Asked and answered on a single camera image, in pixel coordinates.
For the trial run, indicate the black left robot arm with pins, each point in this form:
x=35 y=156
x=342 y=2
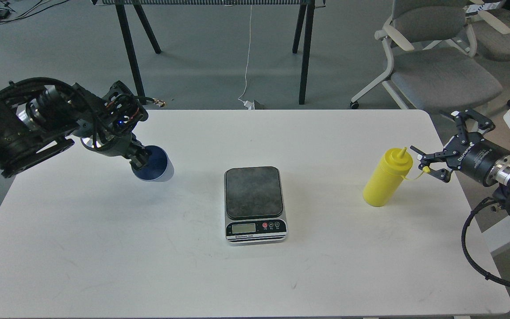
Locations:
x=39 y=117

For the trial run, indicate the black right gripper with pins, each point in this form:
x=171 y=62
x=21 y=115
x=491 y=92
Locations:
x=481 y=157

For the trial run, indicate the yellow squeeze bottle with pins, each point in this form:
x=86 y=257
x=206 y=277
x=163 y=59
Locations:
x=390 y=172

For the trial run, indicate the digital kitchen scale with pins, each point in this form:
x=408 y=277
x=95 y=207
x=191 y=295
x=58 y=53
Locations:
x=254 y=209

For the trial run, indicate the blue plastic cup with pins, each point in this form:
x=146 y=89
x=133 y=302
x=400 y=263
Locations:
x=159 y=168

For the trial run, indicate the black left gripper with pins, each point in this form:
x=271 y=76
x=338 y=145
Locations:
x=112 y=134

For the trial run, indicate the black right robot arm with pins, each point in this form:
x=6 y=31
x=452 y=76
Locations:
x=471 y=121

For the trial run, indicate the black legged background table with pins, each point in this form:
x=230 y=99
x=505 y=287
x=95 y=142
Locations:
x=230 y=29

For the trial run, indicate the grey office chair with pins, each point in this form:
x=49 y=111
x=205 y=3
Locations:
x=429 y=59
x=491 y=25

